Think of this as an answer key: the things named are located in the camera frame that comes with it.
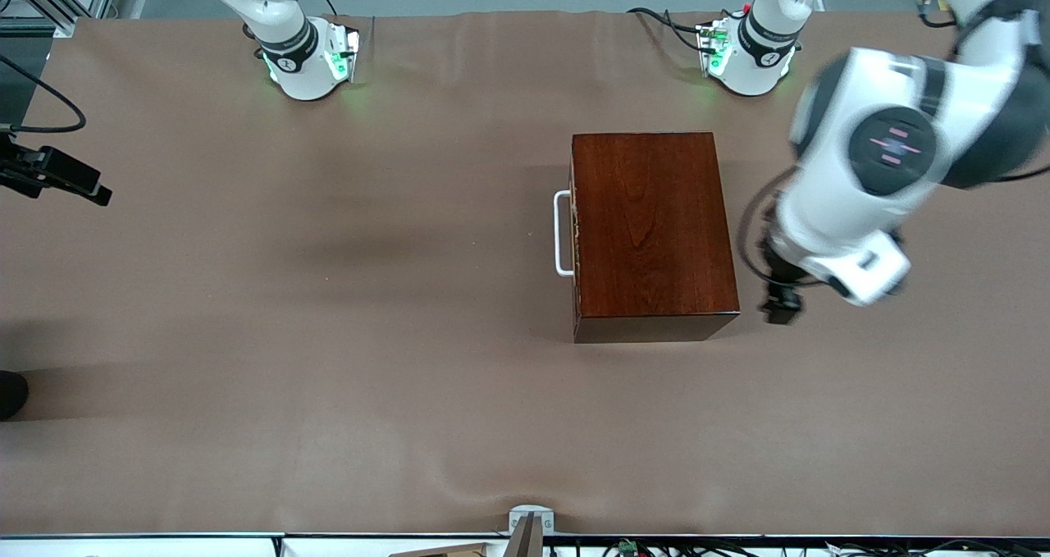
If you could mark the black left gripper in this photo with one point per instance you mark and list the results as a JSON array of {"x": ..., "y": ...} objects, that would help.
[{"x": 780, "y": 276}]

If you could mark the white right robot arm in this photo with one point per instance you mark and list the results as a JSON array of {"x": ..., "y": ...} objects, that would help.
[{"x": 299, "y": 77}]

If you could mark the silver base connector plate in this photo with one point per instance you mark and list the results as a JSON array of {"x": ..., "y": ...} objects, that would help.
[
  {"x": 343, "y": 57},
  {"x": 715, "y": 48}
]

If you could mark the grey metal camera bracket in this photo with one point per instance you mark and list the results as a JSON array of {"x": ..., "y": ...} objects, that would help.
[{"x": 533, "y": 510}]

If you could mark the small green connector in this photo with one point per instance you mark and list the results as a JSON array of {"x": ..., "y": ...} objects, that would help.
[{"x": 627, "y": 547}]

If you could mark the black rounded object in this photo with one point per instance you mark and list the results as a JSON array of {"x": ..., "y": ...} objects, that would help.
[{"x": 10, "y": 394}]

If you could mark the dark wooden drawer cabinet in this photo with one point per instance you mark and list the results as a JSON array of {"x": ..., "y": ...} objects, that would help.
[{"x": 656, "y": 229}]

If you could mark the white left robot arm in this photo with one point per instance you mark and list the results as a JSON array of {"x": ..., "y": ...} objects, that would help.
[{"x": 869, "y": 212}]

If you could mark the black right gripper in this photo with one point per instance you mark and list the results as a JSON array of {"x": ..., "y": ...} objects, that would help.
[{"x": 25, "y": 168}]

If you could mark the brown table cover sheet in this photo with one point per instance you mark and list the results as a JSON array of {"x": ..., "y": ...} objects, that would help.
[{"x": 410, "y": 417}]

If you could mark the tan board piece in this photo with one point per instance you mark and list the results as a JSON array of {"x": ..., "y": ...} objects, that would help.
[{"x": 451, "y": 551}]

